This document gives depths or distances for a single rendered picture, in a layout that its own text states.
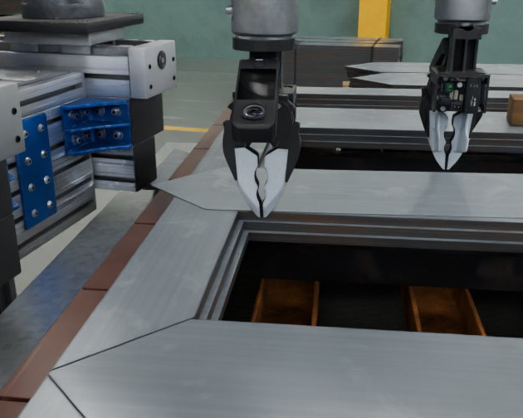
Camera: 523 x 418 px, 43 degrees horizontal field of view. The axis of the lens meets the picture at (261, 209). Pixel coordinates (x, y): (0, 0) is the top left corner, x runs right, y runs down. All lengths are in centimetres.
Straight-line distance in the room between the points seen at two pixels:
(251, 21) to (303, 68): 466
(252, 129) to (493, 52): 738
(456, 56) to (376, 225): 28
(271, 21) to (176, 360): 38
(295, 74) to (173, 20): 355
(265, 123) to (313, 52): 470
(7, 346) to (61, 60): 58
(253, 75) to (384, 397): 39
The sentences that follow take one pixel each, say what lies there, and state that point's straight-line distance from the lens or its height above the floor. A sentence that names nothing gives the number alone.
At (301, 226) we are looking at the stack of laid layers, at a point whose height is 83.
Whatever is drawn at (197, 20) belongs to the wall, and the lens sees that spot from 858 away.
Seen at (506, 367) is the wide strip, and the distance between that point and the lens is 55.
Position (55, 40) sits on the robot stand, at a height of 100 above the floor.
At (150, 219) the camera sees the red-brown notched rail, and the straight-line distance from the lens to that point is 86.
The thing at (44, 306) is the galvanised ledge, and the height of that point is 68.
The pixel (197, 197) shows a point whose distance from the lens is 86.
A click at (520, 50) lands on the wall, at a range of 802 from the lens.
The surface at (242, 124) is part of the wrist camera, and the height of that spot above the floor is 98.
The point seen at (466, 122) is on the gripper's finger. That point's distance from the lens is 99.
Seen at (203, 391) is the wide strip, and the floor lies 85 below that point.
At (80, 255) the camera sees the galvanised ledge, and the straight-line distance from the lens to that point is 114.
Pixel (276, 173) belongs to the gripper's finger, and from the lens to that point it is 78.
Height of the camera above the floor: 114
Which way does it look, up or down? 20 degrees down
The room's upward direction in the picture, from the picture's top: straight up
